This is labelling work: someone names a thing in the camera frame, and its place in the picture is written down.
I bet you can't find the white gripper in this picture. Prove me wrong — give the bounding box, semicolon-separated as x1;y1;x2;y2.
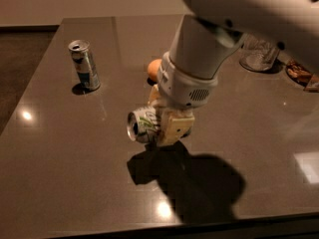
148;52;217;146

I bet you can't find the silver green 7up can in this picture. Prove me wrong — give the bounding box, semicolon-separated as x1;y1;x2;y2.
127;106;160;143

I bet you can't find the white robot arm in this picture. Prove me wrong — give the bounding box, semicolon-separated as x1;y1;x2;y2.
148;0;319;146

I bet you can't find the slim silver blue can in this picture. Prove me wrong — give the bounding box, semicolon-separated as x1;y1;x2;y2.
68;40;100;91

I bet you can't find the orange fruit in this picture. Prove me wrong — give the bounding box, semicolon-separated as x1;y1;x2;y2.
147;59;161;82

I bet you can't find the clear glass jar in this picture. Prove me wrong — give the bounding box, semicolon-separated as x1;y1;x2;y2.
239;35;279;72

